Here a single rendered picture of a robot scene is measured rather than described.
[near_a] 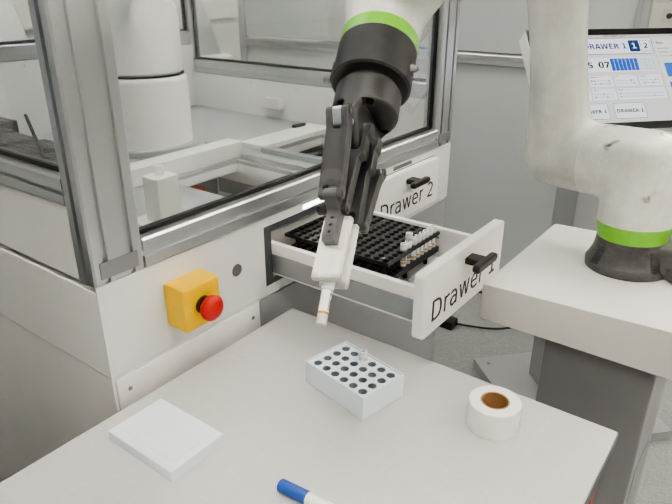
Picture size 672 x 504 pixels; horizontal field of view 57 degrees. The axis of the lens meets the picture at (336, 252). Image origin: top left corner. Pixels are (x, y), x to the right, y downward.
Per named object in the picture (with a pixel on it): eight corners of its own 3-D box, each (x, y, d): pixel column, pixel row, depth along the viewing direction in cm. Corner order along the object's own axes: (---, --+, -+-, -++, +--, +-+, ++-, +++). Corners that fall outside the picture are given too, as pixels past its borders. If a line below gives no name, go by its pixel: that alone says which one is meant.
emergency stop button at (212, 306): (227, 316, 93) (225, 292, 91) (207, 327, 90) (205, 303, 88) (213, 310, 95) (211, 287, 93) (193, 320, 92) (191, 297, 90)
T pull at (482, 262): (497, 259, 101) (498, 252, 101) (478, 275, 96) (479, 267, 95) (477, 254, 103) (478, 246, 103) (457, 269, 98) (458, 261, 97)
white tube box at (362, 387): (403, 395, 91) (404, 374, 89) (362, 420, 85) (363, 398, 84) (345, 360, 99) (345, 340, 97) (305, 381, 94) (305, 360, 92)
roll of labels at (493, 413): (529, 433, 83) (533, 409, 81) (486, 447, 81) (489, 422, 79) (497, 403, 89) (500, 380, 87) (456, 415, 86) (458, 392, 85)
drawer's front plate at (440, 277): (498, 275, 115) (505, 219, 110) (420, 341, 93) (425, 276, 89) (489, 272, 115) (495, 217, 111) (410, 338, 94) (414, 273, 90)
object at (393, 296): (486, 268, 114) (489, 237, 111) (416, 325, 95) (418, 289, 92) (316, 221, 136) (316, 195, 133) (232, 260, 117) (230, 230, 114)
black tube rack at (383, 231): (437, 263, 115) (439, 231, 112) (386, 298, 102) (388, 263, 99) (341, 236, 127) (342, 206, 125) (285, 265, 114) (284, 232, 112)
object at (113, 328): (446, 196, 162) (451, 141, 156) (111, 379, 87) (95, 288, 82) (201, 144, 214) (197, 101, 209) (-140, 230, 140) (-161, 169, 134)
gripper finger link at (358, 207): (345, 137, 69) (350, 144, 70) (329, 229, 65) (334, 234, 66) (378, 134, 67) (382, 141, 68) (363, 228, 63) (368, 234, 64)
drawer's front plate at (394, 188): (436, 199, 154) (439, 156, 150) (372, 234, 133) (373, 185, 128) (430, 198, 155) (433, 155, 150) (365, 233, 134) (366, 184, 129)
